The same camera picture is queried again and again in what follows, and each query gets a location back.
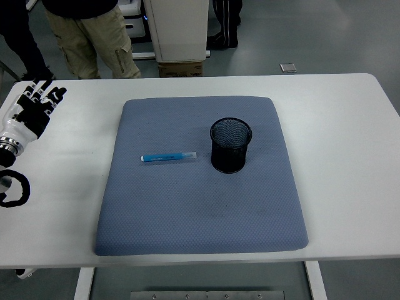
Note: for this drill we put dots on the blue marker pen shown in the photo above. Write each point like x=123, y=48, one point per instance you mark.
x=165, y=157

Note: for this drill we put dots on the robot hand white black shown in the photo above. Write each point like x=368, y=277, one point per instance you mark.
x=18, y=125

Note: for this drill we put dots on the blue-grey textured mat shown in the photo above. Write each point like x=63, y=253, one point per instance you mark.
x=187, y=212

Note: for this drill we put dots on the white table leg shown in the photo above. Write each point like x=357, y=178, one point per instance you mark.
x=83, y=286
x=315, y=281

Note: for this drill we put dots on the person in striped trousers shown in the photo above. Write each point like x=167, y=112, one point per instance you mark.
x=228, y=25

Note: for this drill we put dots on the white stand foot bar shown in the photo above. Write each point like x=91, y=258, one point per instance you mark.
x=143, y=55

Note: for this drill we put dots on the metal floor socket plate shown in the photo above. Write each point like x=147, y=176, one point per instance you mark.
x=287, y=68

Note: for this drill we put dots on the person in black trousers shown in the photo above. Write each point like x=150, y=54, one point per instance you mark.
x=22, y=37

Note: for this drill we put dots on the person in khaki trousers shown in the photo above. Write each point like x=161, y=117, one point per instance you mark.
x=93, y=40

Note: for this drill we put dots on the cardboard box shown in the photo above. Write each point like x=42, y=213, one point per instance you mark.
x=179, y=69

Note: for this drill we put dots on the black mesh pen holder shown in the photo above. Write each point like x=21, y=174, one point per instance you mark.
x=229, y=156

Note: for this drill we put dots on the small white black object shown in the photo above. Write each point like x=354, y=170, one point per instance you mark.
x=24, y=274

